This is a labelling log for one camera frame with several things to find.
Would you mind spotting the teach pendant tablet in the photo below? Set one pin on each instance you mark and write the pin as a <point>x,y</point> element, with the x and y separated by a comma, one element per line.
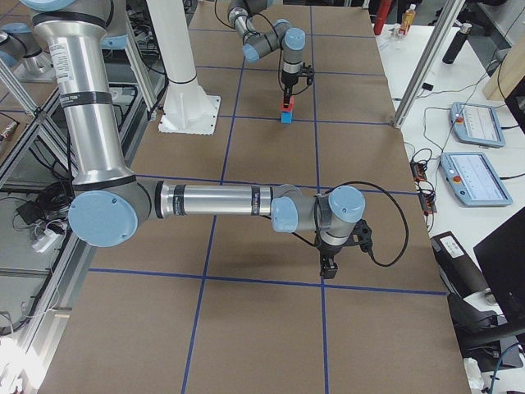
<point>476,124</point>
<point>473,180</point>

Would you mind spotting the red fire extinguisher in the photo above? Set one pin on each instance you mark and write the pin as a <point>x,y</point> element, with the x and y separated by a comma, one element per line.
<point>381,16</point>

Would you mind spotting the red cube block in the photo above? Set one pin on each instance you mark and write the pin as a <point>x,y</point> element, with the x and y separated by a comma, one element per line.
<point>288,104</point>

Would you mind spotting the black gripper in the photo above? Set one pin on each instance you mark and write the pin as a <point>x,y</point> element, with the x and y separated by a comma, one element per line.
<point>329,250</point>
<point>289,81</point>

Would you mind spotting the black box with label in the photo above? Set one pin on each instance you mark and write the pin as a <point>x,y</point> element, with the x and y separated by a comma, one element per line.
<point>459,269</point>

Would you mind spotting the black water bottle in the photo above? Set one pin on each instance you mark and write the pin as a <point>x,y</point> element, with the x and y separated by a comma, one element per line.
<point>457,43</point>

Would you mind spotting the black monitor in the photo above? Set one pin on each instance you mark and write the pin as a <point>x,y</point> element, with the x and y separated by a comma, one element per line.
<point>501,259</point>

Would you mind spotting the blue cube block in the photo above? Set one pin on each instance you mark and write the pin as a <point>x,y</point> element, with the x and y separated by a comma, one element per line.
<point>286,117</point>

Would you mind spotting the orange drink bottle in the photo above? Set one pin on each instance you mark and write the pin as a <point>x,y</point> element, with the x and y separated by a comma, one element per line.
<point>407,21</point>

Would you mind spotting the white pedestal column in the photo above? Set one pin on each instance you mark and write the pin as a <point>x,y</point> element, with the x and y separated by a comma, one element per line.
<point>187,108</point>

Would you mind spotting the aluminium frame post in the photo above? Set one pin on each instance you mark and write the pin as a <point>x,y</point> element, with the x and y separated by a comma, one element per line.
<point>445,21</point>

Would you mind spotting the far teach pendant tablet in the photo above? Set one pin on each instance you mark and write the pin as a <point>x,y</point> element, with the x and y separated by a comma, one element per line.
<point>476,124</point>

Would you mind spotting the near teach pendant tablet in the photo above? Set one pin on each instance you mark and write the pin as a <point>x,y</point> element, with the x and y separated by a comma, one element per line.
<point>473,180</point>

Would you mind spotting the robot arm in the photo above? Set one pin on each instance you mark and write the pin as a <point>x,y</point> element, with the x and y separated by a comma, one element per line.
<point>288,40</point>
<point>110,203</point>

